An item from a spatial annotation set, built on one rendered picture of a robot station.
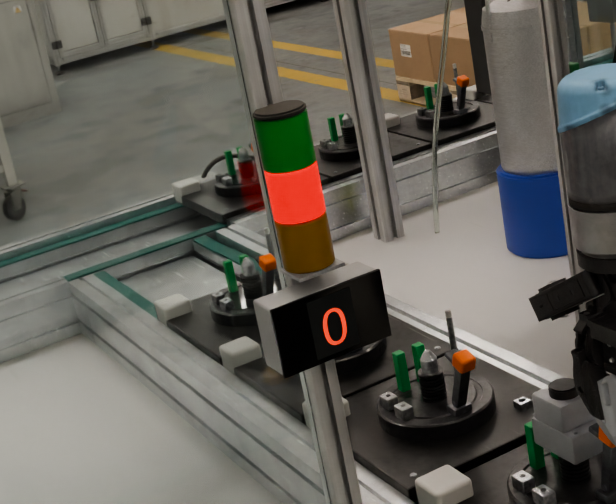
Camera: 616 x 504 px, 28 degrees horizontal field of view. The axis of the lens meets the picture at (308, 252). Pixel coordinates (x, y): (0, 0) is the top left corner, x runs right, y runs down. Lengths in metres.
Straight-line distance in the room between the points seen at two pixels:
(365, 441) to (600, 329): 0.44
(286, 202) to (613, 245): 0.30
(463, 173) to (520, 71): 0.52
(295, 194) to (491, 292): 0.98
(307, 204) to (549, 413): 0.32
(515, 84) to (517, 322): 0.41
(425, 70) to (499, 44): 4.65
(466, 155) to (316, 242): 1.45
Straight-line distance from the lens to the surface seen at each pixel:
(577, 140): 1.06
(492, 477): 1.37
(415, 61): 6.82
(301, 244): 1.17
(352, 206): 2.46
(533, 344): 1.90
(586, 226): 1.08
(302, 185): 1.15
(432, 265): 2.24
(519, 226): 2.20
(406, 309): 1.82
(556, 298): 1.17
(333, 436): 1.29
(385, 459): 1.43
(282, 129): 1.13
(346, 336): 1.21
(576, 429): 1.26
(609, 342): 1.12
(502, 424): 1.46
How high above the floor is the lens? 1.68
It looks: 20 degrees down
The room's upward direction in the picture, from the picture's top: 11 degrees counter-clockwise
